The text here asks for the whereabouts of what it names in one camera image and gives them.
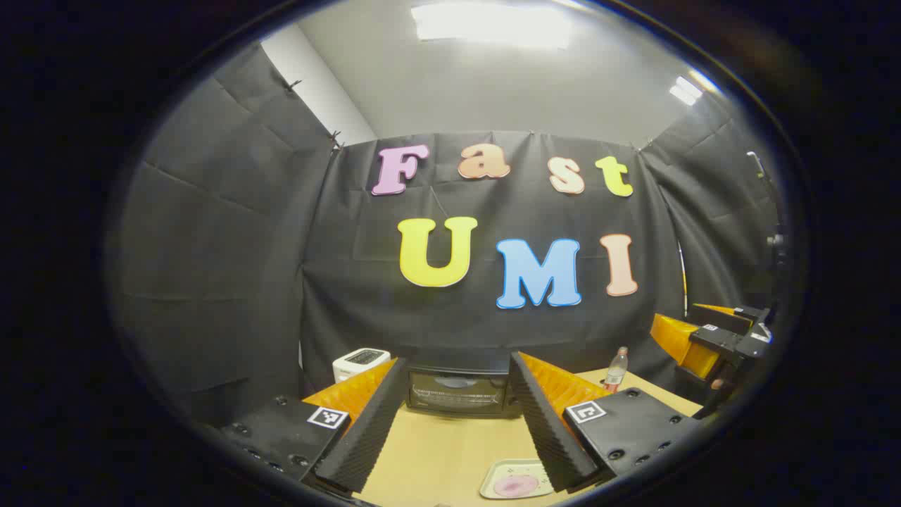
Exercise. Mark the black electric oven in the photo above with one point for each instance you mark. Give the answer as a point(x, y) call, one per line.
point(457, 391)

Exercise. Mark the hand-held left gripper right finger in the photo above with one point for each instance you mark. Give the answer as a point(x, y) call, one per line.
point(545, 429)

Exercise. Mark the ceiling light panel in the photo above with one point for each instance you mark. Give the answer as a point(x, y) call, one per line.
point(686, 90)

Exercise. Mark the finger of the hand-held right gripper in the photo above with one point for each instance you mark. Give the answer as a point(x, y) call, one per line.
point(721, 318)
point(679, 341)

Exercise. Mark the clear bottle with red label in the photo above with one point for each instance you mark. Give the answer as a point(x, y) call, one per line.
point(615, 373)

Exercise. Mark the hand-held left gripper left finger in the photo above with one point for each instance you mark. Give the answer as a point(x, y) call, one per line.
point(373, 429)

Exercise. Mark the white plate with pink food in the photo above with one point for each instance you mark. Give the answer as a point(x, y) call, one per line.
point(517, 482)

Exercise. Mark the white toaster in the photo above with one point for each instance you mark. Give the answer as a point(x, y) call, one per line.
point(359, 362)

